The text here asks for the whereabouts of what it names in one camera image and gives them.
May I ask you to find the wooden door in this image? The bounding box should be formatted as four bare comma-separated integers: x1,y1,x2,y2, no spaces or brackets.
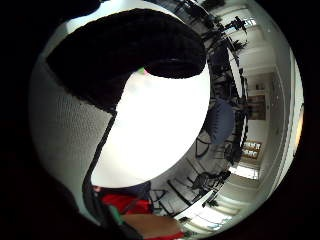
248,94,268,121

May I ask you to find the black office chair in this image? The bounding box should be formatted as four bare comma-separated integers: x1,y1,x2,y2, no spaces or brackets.
190,169,233,195

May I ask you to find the white perforated panel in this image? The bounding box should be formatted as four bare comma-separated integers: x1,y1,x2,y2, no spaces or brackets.
29,58,114,209

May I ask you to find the row of black office chairs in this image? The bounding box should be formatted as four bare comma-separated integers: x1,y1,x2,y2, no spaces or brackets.
179,0,250,101

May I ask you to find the blue office chair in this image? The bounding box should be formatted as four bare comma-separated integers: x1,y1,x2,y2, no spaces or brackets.
203,98,236,146

